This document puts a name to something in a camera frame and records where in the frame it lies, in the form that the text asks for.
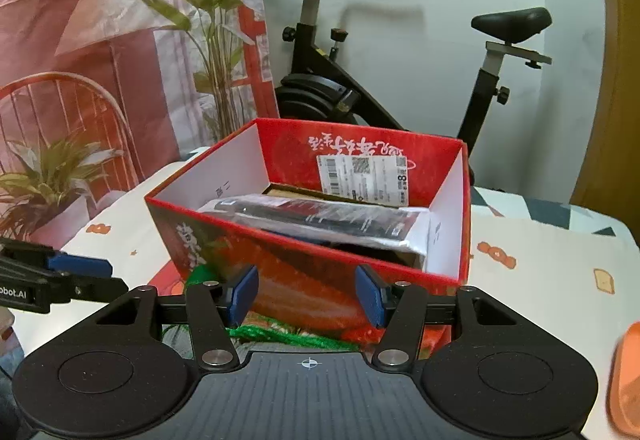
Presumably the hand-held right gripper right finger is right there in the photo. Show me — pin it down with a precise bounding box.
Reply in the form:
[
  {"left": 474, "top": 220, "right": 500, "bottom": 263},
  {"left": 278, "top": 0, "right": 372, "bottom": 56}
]
[{"left": 354, "top": 264, "right": 519, "bottom": 371}]

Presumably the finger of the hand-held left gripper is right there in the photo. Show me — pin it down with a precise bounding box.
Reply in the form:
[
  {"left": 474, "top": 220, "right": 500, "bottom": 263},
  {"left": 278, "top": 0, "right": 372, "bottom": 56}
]
[
  {"left": 49, "top": 276, "right": 130, "bottom": 315},
  {"left": 0, "top": 239, "right": 114, "bottom": 279}
]

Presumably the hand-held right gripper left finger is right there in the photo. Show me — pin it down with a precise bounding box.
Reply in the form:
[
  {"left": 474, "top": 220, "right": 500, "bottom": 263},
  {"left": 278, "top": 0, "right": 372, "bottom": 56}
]
[{"left": 92, "top": 265, "right": 261, "bottom": 371}]

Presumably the green yarn bundle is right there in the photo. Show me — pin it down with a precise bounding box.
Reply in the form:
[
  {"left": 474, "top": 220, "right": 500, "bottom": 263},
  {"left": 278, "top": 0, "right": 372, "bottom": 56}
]
[{"left": 160, "top": 265, "right": 362, "bottom": 355}]

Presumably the red cardboard box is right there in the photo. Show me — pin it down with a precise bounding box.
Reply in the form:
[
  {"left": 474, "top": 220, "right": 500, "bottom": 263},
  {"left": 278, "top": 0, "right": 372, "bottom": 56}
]
[{"left": 145, "top": 117, "right": 473, "bottom": 362}]

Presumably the black item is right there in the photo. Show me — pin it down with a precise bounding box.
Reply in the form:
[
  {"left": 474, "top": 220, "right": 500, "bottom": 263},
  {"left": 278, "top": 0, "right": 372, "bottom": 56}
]
[{"left": 197, "top": 196, "right": 434, "bottom": 255}]

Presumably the orange soft object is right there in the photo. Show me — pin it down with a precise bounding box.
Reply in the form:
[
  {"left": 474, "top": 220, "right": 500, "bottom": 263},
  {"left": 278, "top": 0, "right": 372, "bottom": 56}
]
[{"left": 606, "top": 321, "right": 640, "bottom": 437}]

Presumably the printed white bedsheet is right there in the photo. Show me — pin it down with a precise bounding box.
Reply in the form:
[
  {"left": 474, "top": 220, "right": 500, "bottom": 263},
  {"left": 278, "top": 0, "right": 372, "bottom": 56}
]
[{"left": 0, "top": 147, "right": 640, "bottom": 440}]

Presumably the printed backdrop cloth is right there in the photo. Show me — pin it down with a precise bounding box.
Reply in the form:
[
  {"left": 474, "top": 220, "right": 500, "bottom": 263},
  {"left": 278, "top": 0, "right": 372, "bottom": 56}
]
[{"left": 0, "top": 0, "right": 282, "bottom": 248}]

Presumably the black exercise bike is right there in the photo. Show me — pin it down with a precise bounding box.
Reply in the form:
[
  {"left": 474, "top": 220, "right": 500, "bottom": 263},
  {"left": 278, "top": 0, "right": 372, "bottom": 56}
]
[{"left": 254, "top": 0, "right": 554, "bottom": 147}]

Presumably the wooden door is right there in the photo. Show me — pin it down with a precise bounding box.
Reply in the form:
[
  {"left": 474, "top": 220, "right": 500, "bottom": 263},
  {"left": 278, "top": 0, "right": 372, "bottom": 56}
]
[{"left": 570, "top": 0, "right": 640, "bottom": 241}]

